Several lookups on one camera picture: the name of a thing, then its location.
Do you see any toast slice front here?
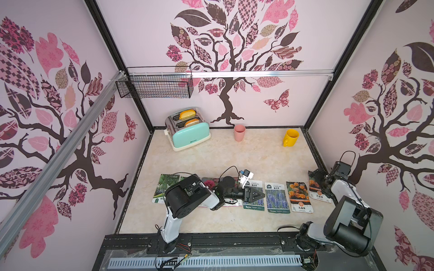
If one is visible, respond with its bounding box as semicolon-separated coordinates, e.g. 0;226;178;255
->
184;118;201;128

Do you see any lavender seed packet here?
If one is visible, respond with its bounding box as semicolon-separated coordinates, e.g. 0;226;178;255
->
243;180;265;211
264;182;290;213

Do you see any yellow mug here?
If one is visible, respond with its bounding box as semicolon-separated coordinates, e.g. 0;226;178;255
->
283;129;300;147

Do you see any toast slice rear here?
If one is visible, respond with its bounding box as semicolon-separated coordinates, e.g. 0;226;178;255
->
179;109;196;120

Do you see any hollyhock seed packet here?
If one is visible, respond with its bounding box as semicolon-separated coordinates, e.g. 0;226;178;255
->
224;199;243;207
201;177;220;190

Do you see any aluminium rail wall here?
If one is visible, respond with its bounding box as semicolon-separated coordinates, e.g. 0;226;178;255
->
130;70;334;79
1;71;125;256

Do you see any pink cup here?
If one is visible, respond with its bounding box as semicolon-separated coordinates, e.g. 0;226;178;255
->
234;124;246;142

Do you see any aluminium rail left wall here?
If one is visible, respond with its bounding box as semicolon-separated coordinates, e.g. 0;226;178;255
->
1;71;125;256

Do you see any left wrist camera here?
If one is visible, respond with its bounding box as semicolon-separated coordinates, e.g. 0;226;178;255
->
238;169;254;188

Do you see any aluminium rail back wall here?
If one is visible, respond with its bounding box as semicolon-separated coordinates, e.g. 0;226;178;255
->
130;70;334;79

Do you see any toast slice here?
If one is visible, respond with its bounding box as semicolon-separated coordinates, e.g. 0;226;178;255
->
184;118;201;128
179;109;196;120

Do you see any white slotted cable duct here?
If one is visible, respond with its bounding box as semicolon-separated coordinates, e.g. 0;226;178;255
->
106;255;302;271

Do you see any green seed packet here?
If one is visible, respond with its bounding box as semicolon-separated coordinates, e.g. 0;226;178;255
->
152;174;184;203

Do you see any mint green toaster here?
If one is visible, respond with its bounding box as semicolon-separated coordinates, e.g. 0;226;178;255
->
164;107;211;151

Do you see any black wire basket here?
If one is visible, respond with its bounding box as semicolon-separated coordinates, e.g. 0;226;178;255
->
116;64;193;99

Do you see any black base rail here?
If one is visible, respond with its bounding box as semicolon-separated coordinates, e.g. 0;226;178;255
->
92;229;385;271

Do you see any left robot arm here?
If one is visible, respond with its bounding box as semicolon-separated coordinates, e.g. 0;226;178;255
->
159;175;265;253

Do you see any marigold seed packet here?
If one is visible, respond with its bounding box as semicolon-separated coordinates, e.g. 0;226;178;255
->
308;171;332;203
286;182;314;214

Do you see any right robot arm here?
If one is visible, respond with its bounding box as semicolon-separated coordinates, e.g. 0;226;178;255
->
296;161;383;257

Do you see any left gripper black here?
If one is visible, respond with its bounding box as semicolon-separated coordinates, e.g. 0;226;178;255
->
223;186;264;203

